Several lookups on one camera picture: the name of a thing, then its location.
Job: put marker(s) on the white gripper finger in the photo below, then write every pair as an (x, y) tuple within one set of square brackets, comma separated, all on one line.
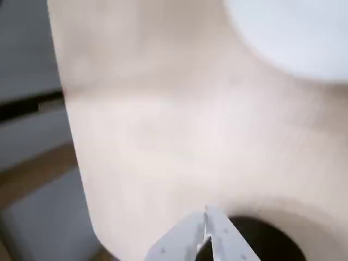
[(179, 239), (225, 242)]

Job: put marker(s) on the black round pot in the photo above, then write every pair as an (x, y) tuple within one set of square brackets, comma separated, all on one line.
[(266, 239)]

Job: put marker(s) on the white round plate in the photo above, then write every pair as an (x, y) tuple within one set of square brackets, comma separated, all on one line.
[(299, 32)]

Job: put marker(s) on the black bar with white print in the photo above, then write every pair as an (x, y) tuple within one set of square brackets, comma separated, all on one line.
[(16, 110)]

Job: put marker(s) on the wooden beam frame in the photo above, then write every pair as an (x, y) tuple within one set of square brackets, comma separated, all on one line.
[(32, 168)]

